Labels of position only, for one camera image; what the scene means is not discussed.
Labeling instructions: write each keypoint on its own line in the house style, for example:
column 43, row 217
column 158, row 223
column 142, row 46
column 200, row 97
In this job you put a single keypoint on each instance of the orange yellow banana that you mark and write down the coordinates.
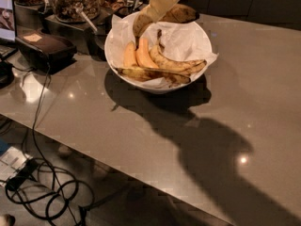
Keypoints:
column 143, row 56

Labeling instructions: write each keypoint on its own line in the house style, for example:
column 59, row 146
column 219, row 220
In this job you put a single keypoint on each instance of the orange banana far left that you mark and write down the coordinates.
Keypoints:
column 129, row 59

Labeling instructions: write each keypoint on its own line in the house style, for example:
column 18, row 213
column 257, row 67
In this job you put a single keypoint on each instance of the white bowl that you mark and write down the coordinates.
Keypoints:
column 156, row 87

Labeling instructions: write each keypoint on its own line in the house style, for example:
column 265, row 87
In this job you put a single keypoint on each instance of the brown banana right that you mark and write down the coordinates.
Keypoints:
column 183, row 67

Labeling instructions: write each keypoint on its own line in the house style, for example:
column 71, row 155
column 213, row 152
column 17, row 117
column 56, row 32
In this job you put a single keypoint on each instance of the dark tray stand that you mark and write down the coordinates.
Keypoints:
column 82, row 35

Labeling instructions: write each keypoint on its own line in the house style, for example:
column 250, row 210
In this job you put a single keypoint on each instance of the glass jar of nuts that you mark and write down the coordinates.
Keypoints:
column 67, row 11

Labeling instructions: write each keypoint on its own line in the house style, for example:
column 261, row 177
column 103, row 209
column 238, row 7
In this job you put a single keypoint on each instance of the white paper liner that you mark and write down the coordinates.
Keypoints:
column 185, row 41

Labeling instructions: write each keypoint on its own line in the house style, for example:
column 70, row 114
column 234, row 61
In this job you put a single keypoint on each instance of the spotted banana left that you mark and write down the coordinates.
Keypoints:
column 146, row 74

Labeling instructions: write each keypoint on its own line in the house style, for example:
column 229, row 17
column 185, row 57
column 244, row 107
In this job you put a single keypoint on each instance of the black pouch case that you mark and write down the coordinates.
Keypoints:
column 44, row 52

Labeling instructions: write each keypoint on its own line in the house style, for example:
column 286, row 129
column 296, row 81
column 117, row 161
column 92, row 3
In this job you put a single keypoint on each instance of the white scoop handle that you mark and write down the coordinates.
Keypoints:
column 88, row 21

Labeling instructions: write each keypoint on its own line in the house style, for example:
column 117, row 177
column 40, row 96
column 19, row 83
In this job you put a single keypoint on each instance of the white power adapter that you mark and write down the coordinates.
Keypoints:
column 12, row 161

